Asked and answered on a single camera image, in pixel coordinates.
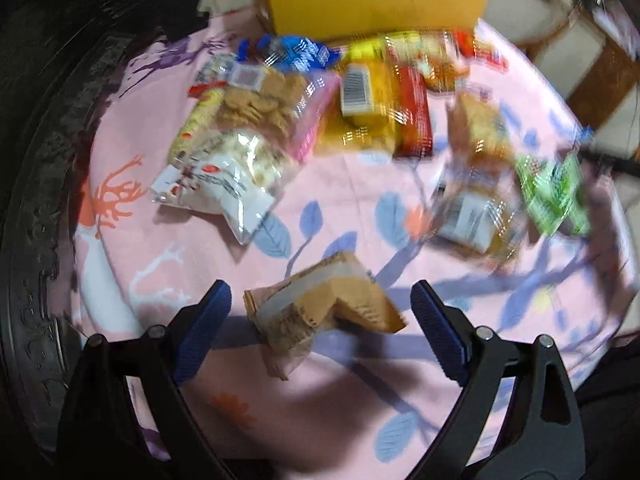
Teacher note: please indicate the clear cookie bag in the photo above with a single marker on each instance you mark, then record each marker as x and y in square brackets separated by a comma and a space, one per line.
[255, 105]

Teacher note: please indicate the pink printed blanket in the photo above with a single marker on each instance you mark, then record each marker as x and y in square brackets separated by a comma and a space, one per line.
[350, 200]

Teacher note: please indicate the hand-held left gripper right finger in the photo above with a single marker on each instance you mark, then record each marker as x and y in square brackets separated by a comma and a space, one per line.
[440, 332]

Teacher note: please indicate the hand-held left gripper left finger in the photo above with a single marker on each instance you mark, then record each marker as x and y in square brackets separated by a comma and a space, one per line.
[202, 332]

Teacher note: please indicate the tan snack packet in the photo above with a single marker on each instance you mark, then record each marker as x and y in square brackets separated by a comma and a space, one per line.
[310, 305]

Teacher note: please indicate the blue snack packet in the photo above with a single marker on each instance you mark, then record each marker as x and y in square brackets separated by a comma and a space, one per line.
[292, 52]

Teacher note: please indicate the brown cookie packet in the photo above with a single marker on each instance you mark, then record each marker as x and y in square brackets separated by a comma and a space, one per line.
[480, 130]

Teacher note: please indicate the yellow cardboard box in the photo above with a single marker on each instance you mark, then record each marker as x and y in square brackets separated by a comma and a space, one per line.
[370, 5]

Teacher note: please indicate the pink snack packet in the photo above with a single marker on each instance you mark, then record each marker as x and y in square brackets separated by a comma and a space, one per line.
[312, 115]

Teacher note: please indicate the green snack packet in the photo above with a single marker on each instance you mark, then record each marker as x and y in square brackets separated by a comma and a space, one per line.
[552, 195]

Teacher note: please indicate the dark carved wooden furniture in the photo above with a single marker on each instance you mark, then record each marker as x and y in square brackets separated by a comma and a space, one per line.
[45, 160]

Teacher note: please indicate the yellow barcode snack packet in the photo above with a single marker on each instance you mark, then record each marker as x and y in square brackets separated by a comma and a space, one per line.
[367, 120]

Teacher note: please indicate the white snack packet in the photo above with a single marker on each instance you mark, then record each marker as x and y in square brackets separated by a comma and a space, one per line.
[220, 185]

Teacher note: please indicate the brown packet with white label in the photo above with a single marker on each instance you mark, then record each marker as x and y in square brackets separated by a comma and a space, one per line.
[475, 215]

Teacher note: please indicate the small red snack packet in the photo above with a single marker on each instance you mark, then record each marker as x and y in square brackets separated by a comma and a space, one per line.
[480, 50]

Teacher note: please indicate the orange snack packet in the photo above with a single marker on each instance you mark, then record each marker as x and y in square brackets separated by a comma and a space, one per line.
[430, 55]

